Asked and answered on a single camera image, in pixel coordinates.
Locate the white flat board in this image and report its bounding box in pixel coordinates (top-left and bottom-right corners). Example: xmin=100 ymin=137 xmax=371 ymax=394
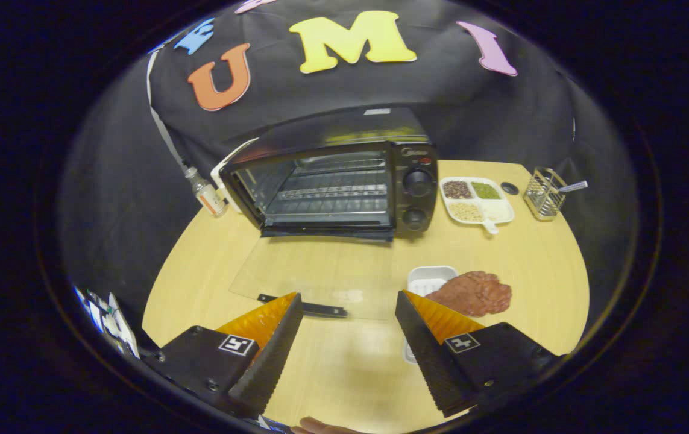
xmin=210 ymin=137 xmax=259 ymax=213

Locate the black toaster oven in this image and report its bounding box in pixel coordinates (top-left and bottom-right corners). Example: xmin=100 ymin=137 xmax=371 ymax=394
xmin=219 ymin=107 xmax=439 ymax=320

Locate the white cable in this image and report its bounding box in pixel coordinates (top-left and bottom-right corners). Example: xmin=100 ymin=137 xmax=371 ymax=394
xmin=146 ymin=51 xmax=191 ymax=172

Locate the brown meat slice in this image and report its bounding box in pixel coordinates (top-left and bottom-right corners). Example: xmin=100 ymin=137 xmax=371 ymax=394
xmin=426 ymin=271 xmax=512 ymax=318

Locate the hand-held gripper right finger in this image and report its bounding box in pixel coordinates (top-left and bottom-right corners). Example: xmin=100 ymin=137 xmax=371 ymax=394
xmin=395 ymin=290 xmax=562 ymax=418

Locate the small white rectangular tray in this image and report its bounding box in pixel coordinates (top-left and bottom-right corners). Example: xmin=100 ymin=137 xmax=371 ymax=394
xmin=403 ymin=265 xmax=459 ymax=365

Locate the black backdrop cloth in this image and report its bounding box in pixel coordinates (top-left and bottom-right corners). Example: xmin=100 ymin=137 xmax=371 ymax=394
xmin=58 ymin=0 xmax=637 ymax=338

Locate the white divided dish with beans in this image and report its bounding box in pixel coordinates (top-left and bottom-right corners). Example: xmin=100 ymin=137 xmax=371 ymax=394
xmin=439 ymin=176 xmax=515 ymax=235

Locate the small labelled glass bottle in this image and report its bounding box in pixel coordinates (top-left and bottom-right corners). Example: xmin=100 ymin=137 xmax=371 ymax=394
xmin=184 ymin=167 xmax=228 ymax=218

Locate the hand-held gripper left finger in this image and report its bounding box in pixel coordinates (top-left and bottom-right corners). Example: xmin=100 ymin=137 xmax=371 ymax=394
xmin=142 ymin=292 xmax=304 ymax=420

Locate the metal wire utensil holder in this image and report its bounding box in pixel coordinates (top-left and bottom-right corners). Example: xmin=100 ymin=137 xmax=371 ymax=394
xmin=523 ymin=167 xmax=568 ymax=222

